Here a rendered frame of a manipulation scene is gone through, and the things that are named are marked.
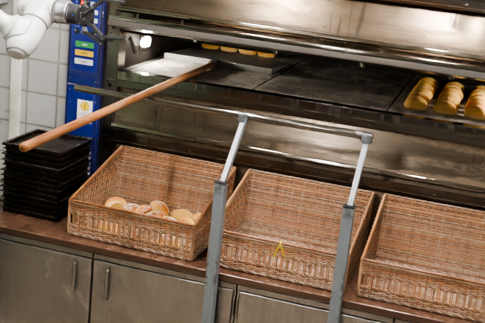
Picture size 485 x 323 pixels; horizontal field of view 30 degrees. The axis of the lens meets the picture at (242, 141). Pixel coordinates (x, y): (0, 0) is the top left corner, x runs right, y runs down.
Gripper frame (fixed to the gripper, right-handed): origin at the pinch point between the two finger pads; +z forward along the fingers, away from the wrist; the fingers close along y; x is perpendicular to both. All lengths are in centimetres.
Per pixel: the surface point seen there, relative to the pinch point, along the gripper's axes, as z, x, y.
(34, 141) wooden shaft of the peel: 7, 73, 29
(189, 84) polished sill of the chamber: 10, -55, 32
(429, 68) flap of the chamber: 111, -41, 8
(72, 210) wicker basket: -18, -6, 80
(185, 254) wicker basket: 32, -4, 88
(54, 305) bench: -21, 0, 120
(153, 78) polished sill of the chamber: -7, -55, 31
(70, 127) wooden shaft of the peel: 7, 51, 29
